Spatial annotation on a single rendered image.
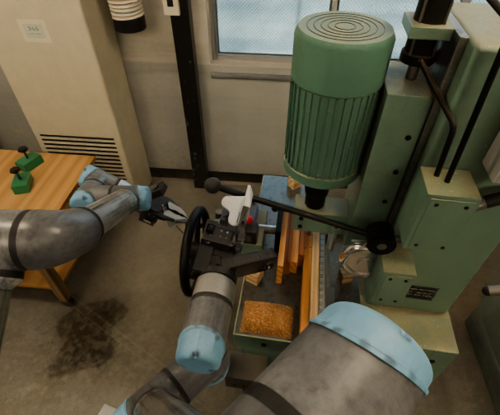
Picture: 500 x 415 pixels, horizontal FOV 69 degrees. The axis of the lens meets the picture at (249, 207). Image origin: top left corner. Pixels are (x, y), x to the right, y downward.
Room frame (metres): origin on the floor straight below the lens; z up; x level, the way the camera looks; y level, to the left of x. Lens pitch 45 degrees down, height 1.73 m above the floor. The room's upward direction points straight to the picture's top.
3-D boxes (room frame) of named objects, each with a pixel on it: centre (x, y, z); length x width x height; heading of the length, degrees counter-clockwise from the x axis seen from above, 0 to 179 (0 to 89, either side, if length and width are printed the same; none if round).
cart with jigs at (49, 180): (1.30, 1.16, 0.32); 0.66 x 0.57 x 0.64; 174
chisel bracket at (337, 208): (0.67, -0.19, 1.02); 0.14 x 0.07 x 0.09; 82
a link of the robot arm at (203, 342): (0.28, 0.07, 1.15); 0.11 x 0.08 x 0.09; 171
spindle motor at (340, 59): (0.67, -0.17, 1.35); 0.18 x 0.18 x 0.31
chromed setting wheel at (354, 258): (0.53, -0.28, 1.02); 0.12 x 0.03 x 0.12; 82
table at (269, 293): (0.69, -0.06, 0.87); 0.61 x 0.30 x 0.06; 172
